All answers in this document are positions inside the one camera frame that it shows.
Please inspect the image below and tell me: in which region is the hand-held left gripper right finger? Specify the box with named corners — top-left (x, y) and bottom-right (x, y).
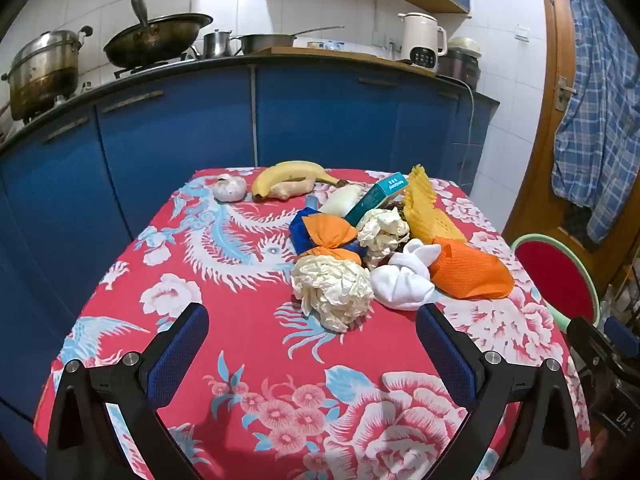
top-left (415, 304), bottom-right (583, 480)

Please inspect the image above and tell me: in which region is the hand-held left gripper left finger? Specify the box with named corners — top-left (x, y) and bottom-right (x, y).
top-left (45, 302), bottom-right (211, 480)

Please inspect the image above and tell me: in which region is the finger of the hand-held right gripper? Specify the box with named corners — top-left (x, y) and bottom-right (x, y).
top-left (567, 316), bottom-right (640, 363)

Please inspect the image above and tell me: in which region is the red bucket green rim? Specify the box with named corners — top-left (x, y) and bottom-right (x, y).
top-left (511, 234), bottom-right (601, 333)

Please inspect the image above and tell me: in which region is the white cloth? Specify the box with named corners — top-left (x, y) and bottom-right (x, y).
top-left (371, 238), bottom-right (436, 311)

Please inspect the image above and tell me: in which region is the orange foam net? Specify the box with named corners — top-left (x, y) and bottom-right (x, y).
top-left (429, 236), bottom-right (516, 301)

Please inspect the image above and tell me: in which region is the large paper ball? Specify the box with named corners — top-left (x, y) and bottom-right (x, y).
top-left (291, 255), bottom-right (375, 333)

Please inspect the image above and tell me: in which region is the small paper ball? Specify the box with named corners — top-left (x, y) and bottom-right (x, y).
top-left (356, 207), bottom-right (411, 268)

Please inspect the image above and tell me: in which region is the yellow foam net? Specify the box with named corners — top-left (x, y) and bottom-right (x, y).
top-left (401, 164), bottom-right (468, 246)

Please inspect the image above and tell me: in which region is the orange cloth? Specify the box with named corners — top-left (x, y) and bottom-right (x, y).
top-left (305, 213), bottom-right (362, 263)

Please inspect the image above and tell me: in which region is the blue cloth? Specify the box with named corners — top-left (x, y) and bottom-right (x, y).
top-left (289, 208), bottom-right (368, 261)

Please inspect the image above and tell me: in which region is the teal cardboard box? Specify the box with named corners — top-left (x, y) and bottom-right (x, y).
top-left (344, 174), bottom-right (408, 227)

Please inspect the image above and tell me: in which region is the red floral tablecloth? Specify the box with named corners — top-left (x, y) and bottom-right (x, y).
top-left (32, 166), bottom-right (593, 480)

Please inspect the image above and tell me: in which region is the garlic bulb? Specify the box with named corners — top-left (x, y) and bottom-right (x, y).
top-left (213, 174), bottom-right (248, 204)

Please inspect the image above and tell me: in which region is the light blue plastic roll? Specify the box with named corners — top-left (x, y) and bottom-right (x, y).
top-left (305, 185), bottom-right (362, 218)

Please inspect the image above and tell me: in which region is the ginger root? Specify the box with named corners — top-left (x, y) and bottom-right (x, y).
top-left (252, 176), bottom-right (317, 203)

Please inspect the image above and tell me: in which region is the wooden door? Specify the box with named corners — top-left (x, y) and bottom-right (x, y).
top-left (502, 0), bottom-right (640, 306)

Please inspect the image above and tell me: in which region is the yellow banana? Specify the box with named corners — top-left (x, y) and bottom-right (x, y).
top-left (251, 160), bottom-right (351, 198)

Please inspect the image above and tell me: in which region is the blue kitchen base cabinet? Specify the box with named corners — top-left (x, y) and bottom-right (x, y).
top-left (0, 55), bottom-right (501, 461)

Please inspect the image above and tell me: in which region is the blue plaid shirt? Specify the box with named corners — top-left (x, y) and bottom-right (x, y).
top-left (551, 0), bottom-right (640, 243)

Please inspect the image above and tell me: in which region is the gas stove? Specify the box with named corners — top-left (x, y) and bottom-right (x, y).
top-left (114, 52), bottom-right (201, 80)

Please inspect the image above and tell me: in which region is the dark rice cooker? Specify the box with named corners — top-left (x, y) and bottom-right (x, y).
top-left (436, 36), bottom-right (483, 88)

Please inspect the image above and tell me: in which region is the steel steamer pot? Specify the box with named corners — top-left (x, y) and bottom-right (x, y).
top-left (1, 25), bottom-right (94, 122)

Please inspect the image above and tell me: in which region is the small steel pot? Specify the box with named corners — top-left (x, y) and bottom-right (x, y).
top-left (202, 31), bottom-right (242, 59)

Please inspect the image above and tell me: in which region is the dark wok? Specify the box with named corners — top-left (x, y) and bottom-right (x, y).
top-left (103, 12), bottom-right (214, 70)

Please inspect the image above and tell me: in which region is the white electric kettle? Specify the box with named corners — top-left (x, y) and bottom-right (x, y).
top-left (397, 11), bottom-right (448, 68)

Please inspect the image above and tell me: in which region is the metal spatula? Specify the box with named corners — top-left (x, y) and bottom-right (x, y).
top-left (131, 0), bottom-right (151, 31)

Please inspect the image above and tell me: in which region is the white power cable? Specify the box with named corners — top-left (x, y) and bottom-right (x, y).
top-left (435, 72), bottom-right (476, 188)

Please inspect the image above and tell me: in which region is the metal door handle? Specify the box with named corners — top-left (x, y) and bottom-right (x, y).
top-left (554, 76), bottom-right (577, 111)

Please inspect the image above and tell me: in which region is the long handled saucepan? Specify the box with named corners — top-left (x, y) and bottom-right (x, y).
top-left (235, 26), bottom-right (346, 56)

